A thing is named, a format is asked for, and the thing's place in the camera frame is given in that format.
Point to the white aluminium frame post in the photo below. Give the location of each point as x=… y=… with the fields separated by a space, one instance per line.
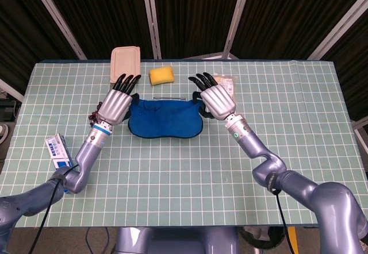
x=336 y=34
x=11 y=91
x=360 y=133
x=151 y=18
x=57 y=18
x=238 y=18

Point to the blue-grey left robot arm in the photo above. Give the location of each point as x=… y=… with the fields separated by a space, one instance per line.
x=86 y=153

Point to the blue-grey robot torso base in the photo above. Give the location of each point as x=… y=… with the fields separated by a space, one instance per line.
x=172 y=242

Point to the black waste bin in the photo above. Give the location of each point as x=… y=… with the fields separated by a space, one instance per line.
x=270 y=238

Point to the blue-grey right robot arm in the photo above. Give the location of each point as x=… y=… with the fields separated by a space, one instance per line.
x=258 y=150

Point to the yellow sponge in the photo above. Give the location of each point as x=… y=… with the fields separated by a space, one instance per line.
x=161 y=76

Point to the blue microfibre cloth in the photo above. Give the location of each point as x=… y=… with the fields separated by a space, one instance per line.
x=164 y=119

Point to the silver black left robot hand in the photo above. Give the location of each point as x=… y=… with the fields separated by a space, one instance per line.
x=116 y=106

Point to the yellow floor tape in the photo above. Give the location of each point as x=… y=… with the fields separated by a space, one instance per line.
x=292 y=241

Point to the beige lidded lunch box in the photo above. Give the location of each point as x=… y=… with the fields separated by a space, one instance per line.
x=123 y=61

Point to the clear packaged snack bag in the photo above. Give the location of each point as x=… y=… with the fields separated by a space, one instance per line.
x=231 y=88

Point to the green checkered tablecloth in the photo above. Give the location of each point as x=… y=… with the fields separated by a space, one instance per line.
x=172 y=179

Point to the dark red grape bunch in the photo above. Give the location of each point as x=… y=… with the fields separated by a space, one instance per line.
x=93 y=116

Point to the white round object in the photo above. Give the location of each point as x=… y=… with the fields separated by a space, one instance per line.
x=3 y=133

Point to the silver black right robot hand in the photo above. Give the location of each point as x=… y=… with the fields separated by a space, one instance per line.
x=218 y=101

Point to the black box device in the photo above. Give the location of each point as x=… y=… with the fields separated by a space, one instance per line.
x=7 y=111

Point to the blue white toothpaste box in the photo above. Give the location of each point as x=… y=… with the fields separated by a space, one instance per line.
x=57 y=150

